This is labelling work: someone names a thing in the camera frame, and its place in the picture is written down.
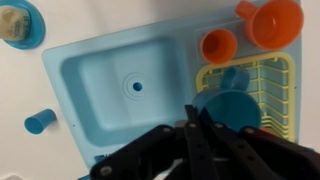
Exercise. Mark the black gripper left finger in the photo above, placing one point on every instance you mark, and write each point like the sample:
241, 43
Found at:
196, 146

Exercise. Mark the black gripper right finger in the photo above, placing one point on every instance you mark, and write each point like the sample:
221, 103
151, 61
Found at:
253, 150

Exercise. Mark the blue toy mug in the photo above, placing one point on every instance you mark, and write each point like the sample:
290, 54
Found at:
233, 106

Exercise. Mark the light blue toy sink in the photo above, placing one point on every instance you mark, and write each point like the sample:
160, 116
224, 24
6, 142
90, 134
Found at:
133, 86

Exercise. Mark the yellow toy dish rack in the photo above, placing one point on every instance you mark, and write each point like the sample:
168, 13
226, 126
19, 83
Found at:
276, 90

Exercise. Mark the orange toy tumbler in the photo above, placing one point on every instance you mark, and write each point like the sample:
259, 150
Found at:
218, 46

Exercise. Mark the orange toy mug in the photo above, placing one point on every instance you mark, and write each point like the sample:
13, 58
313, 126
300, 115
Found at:
275, 23

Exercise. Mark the small blue toy tumbler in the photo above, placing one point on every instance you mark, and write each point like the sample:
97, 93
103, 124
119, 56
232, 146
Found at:
38, 120

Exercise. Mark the round blue toy plate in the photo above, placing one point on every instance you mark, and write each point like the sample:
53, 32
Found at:
33, 28

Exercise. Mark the cream toy food piece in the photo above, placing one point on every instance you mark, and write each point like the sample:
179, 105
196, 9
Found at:
13, 23

